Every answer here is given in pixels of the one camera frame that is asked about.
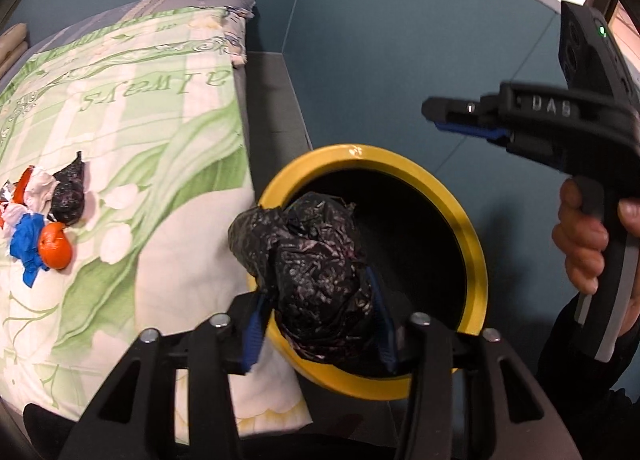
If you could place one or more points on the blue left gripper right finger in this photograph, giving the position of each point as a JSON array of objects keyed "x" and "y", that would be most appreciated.
[{"x": 385, "y": 328}]

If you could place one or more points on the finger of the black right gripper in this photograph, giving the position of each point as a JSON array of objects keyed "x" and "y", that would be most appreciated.
[{"x": 454, "y": 111}]

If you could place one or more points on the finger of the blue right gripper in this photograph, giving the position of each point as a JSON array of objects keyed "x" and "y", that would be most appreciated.
[{"x": 467, "y": 130}]

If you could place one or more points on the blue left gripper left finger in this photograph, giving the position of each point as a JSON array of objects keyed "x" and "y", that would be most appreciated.
[{"x": 253, "y": 334}]

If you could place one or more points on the black plastic bag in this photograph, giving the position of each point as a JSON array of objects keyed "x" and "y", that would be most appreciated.
[
  {"x": 68, "y": 198},
  {"x": 311, "y": 260}
]

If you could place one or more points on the yellow rimmed trash bin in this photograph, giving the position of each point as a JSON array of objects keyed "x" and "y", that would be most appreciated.
[{"x": 419, "y": 241}]

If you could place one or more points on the person's right hand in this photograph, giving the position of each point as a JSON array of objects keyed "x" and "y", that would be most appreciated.
[{"x": 582, "y": 239}]

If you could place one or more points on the whole orange tangerine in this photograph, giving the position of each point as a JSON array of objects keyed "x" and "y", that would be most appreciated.
[{"x": 54, "y": 248}]

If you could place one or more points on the blue crumpled glove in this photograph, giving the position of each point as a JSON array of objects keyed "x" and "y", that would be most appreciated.
[{"x": 24, "y": 246}]

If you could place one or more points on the green floral bed quilt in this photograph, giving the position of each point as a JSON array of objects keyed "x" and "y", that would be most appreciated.
[{"x": 154, "y": 105}]

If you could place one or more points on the white crumpled paper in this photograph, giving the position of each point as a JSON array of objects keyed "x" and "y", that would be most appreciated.
[{"x": 38, "y": 196}]

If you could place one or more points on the grey blue bed sheet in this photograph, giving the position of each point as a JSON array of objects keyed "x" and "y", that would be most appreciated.
[{"x": 237, "y": 13}]

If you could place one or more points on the orange snack wrapper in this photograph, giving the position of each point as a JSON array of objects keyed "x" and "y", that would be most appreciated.
[{"x": 13, "y": 193}]

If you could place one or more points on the beige folded pillow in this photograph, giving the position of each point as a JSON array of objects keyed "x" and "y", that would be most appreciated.
[{"x": 13, "y": 44}]

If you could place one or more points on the dark bed frame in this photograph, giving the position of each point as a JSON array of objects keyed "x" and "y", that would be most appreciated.
[{"x": 277, "y": 132}]

